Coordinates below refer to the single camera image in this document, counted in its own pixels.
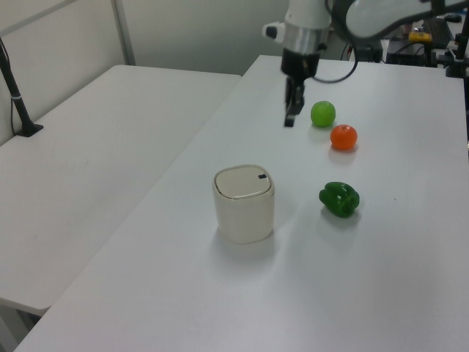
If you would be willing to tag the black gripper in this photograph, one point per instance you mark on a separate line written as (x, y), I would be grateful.
(298, 64)

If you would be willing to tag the cream bin lid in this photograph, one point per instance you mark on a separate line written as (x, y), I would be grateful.
(243, 181)

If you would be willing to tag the cream garbage bin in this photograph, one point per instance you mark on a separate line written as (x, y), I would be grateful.
(243, 216)

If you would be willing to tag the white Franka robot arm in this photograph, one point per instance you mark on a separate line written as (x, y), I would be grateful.
(366, 18)

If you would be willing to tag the green apple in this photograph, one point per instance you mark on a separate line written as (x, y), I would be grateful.
(322, 114)

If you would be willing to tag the orange tangerine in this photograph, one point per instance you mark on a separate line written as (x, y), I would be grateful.
(343, 137)

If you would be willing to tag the green bell pepper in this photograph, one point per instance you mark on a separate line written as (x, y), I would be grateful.
(339, 199)

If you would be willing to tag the black equipment box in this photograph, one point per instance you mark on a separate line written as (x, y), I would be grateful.
(403, 55)

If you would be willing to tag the yellow handheld device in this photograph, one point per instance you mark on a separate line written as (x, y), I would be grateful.
(419, 36)

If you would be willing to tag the black clamp stand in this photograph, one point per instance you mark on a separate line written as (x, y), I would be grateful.
(458, 58)

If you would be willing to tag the white side table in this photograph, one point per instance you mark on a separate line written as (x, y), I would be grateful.
(73, 165)

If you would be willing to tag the black pole with base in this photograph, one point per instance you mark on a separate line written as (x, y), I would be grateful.
(16, 99)

